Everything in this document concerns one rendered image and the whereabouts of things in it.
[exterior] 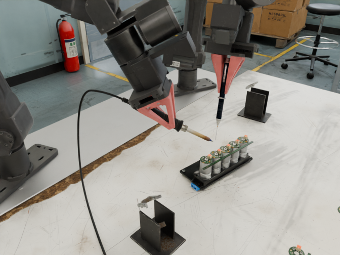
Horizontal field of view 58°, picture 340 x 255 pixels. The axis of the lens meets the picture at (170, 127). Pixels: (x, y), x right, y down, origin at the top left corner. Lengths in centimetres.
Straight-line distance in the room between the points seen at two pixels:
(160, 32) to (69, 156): 39
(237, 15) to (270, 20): 369
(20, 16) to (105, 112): 234
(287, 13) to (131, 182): 364
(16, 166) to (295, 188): 57
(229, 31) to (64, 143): 50
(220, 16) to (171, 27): 8
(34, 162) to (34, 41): 257
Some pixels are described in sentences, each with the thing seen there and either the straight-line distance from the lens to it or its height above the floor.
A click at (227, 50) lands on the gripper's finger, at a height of 101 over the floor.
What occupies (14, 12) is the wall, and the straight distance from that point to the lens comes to 317.
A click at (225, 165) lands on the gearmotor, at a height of 78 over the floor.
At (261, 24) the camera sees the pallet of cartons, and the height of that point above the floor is 26.
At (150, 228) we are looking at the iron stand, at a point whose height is 79.
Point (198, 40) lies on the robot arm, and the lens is 94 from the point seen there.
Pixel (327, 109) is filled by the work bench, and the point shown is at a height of 75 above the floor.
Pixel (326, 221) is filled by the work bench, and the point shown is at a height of 75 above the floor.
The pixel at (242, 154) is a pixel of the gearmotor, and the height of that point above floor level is 78.
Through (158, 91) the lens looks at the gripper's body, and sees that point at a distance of 53.
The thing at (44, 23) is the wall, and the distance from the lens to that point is 330.
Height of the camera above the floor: 119
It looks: 32 degrees down
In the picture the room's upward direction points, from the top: straight up
